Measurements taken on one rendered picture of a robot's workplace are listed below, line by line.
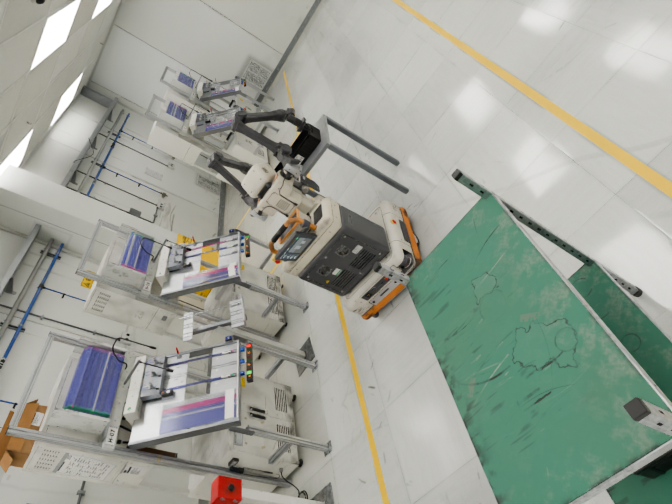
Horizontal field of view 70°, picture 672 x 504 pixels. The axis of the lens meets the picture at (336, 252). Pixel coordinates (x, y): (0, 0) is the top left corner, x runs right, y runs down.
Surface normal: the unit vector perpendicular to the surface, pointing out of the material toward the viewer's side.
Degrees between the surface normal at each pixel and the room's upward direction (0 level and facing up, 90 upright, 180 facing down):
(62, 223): 90
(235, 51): 90
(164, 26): 90
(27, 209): 90
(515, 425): 0
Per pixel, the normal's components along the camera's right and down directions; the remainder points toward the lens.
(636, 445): -0.81, -0.38
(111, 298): 0.15, 0.59
